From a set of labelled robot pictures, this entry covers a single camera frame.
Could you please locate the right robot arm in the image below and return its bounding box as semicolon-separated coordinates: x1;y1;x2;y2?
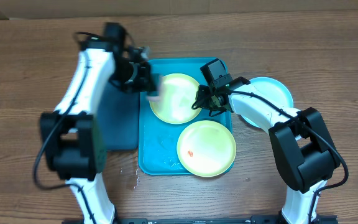
192;58;345;223

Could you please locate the black water tray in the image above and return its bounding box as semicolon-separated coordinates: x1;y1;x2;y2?
96;83;140;151

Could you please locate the light blue plate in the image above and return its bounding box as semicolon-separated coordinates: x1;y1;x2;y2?
229;77;298;132

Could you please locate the teal plastic tray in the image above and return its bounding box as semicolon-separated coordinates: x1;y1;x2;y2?
138;57;232;175

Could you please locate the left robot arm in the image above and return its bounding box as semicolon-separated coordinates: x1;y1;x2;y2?
37;22;162;223

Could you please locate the yellow-green plate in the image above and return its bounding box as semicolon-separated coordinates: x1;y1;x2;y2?
150;73;201;124
177;120;236;177

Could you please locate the green brown sponge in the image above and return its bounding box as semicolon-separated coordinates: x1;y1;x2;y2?
146;95;162;102

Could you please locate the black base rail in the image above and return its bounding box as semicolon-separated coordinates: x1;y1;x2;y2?
62;215;338;224

